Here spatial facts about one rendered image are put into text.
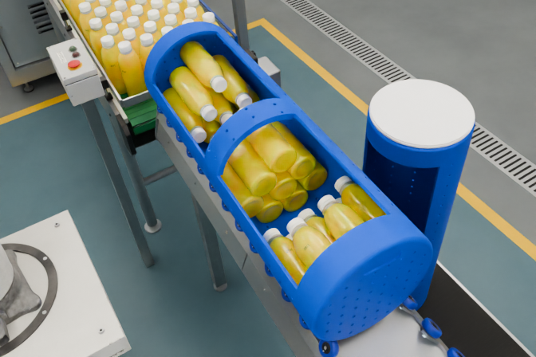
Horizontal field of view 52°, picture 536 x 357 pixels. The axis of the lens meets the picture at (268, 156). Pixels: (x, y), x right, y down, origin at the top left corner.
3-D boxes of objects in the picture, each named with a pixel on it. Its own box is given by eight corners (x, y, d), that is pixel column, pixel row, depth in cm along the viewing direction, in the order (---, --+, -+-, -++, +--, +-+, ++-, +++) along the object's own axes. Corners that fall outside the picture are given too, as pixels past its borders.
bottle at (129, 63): (135, 86, 186) (122, 39, 173) (153, 90, 184) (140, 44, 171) (124, 99, 182) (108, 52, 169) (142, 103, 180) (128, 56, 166)
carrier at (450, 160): (357, 248, 224) (346, 309, 205) (374, 76, 162) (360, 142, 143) (429, 260, 218) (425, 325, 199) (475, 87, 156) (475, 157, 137)
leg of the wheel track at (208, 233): (217, 294, 230) (194, 198, 186) (211, 284, 234) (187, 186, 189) (229, 288, 232) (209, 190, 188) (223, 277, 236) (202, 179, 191)
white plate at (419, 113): (376, 73, 161) (376, 76, 162) (363, 138, 142) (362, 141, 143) (474, 84, 155) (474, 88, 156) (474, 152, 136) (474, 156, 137)
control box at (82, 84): (73, 107, 164) (62, 80, 157) (57, 73, 177) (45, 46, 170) (105, 95, 168) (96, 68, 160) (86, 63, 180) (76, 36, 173)
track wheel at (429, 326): (431, 339, 110) (439, 332, 110) (417, 321, 113) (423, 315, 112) (439, 340, 113) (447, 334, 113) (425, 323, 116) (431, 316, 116)
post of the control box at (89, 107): (146, 268, 242) (76, 89, 170) (143, 261, 244) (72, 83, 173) (155, 264, 243) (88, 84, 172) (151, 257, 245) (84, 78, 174)
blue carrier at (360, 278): (309, 362, 110) (317, 283, 90) (151, 119, 165) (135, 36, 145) (419, 300, 120) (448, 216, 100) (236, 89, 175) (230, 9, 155)
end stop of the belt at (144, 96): (125, 108, 170) (123, 100, 168) (124, 107, 171) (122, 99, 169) (239, 64, 183) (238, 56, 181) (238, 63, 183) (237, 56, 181)
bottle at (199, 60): (175, 58, 154) (201, 92, 142) (184, 37, 152) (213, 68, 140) (195, 64, 159) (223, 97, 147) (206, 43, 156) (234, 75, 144)
